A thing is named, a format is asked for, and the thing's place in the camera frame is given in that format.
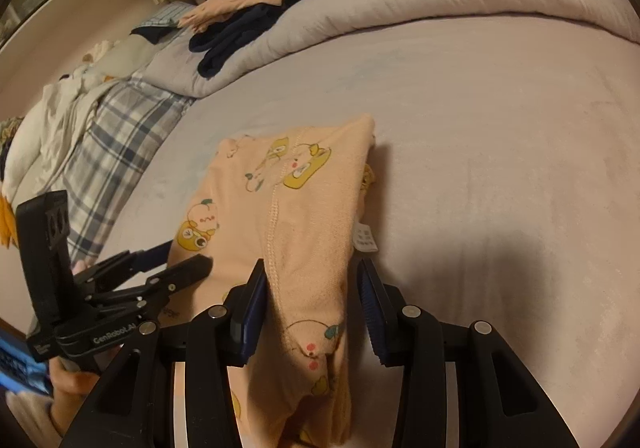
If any lavender bed sheet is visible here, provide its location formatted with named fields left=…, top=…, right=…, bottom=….
left=104, top=16, right=639, bottom=447

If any white clothes pile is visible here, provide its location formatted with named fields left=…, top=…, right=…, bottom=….
left=0, top=39, right=147, bottom=209

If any plaid pillow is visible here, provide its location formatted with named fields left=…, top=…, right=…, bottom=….
left=51, top=78, right=194, bottom=264

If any peach cartoon print shirt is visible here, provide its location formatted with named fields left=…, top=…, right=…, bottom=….
left=160, top=115, right=374, bottom=447

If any striped folded cloth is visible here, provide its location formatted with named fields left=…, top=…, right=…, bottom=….
left=130, top=1, right=194, bottom=44

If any folded navy garment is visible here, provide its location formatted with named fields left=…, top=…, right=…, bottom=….
left=189, top=0, right=301, bottom=79

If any orange cloth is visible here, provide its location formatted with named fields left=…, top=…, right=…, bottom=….
left=0, top=196, right=18, bottom=248

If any left hand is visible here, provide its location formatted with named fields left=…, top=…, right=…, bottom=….
left=46, top=259, right=122, bottom=436

